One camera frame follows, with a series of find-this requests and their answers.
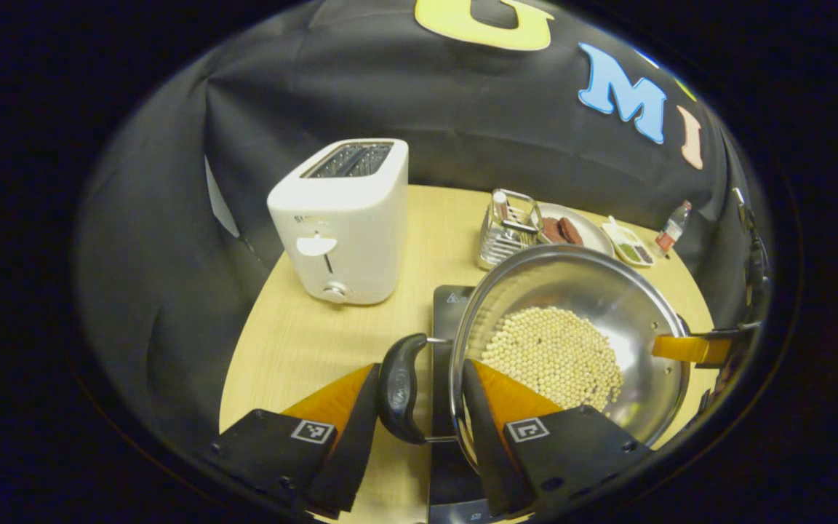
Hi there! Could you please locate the clear glass container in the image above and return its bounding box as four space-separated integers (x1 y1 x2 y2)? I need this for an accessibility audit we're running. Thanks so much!
477 188 545 271

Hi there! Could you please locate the clear water bottle red label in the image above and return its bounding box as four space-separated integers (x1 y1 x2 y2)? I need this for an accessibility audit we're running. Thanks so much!
655 200 693 253

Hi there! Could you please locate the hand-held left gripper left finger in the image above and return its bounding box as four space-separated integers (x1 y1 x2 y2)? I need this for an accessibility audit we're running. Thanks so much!
208 362 382 519

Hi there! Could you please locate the black induction cooktop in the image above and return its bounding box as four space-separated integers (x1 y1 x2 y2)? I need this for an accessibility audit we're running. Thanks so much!
426 285 536 524

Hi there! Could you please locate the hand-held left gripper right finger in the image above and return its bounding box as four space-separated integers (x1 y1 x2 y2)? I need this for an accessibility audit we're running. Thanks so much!
461 359 653 519

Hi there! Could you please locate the white divided dish of beans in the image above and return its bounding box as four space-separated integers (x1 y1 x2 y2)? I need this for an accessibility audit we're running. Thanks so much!
601 215 656 267

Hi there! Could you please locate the steel pot with soybeans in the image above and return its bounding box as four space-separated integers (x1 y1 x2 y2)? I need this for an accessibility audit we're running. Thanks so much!
379 244 693 467

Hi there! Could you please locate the white toaster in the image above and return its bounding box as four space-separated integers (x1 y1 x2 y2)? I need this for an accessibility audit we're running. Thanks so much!
267 138 410 306

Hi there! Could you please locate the white plate with meat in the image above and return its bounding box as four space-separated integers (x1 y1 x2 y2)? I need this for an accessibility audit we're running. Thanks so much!
535 204 615 257

